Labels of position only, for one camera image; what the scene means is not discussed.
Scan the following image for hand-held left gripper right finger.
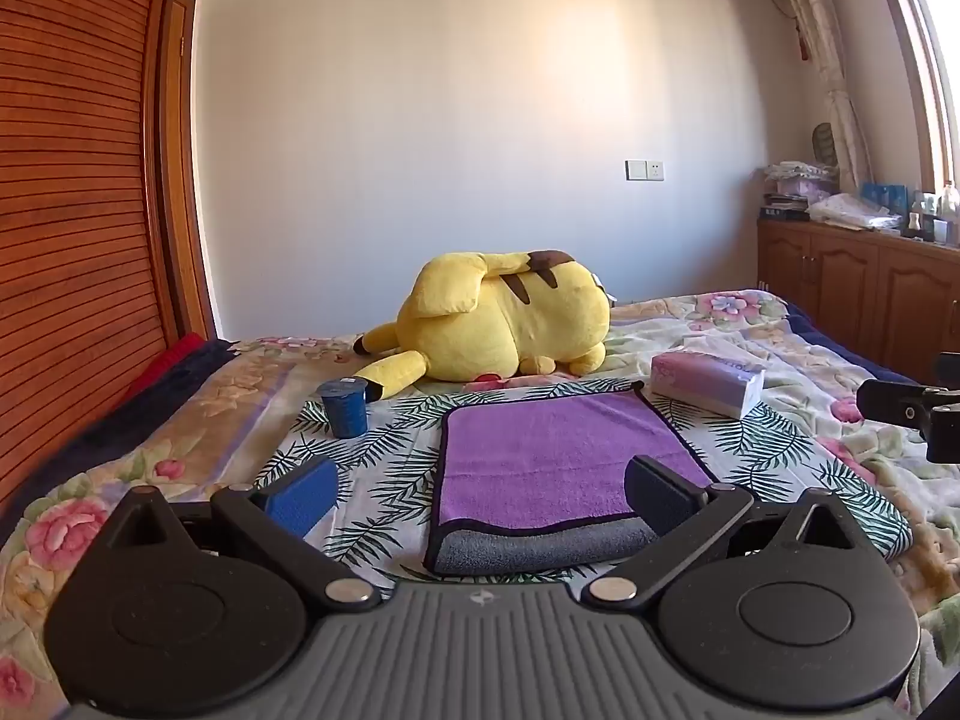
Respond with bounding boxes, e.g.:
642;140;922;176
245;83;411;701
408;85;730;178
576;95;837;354
587;454;863;608

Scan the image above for yellow plush toy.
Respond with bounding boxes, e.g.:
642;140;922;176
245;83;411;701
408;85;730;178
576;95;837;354
352;247;612;402

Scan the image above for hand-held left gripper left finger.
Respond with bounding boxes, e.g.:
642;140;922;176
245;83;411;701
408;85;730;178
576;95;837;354
101;456;382;610

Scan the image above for stack of boxes and books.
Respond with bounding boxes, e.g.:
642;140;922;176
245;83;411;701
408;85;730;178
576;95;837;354
761;161;841;222

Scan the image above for floral beige curtain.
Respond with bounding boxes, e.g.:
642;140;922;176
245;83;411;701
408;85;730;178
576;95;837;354
765;0;875;196

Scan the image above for leaf print cloth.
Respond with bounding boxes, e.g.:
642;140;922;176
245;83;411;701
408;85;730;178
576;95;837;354
255;379;916;601

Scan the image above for red cloth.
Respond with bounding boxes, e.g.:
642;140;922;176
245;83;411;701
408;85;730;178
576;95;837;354
124;331;207;400

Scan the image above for pink tissue pack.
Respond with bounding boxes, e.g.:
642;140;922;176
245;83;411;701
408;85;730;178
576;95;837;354
649;351;766;421

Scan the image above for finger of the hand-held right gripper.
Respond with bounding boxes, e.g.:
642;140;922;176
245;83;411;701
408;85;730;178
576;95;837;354
857;377;947;430

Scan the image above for dark blue blanket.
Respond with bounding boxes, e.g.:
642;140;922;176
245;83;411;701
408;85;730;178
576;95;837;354
0;337;235;518

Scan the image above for purple towel with grey underside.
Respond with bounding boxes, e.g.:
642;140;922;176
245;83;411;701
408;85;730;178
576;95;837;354
422;381;725;578

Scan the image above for wooden louvered wardrobe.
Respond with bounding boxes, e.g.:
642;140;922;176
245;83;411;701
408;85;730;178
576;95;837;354
0;0;218;518

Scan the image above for blue box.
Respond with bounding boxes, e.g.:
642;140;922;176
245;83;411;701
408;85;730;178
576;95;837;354
861;181;910;215

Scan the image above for wooden framed window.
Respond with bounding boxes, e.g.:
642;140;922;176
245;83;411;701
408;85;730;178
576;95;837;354
870;0;960;203

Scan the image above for wooden cabinet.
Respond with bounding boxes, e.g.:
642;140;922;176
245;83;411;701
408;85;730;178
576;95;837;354
756;217;960;387

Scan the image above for clear plastic bottle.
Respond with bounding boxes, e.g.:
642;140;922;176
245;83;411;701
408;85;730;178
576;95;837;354
937;180;960;245

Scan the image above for blue cup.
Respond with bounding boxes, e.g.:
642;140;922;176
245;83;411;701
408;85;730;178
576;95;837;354
315;377;370;440

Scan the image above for white plastic bag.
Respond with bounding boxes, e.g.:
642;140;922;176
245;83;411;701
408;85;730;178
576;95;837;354
806;193;902;231

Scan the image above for wooden door frame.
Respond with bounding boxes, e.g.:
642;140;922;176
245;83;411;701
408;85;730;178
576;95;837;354
161;0;218;342

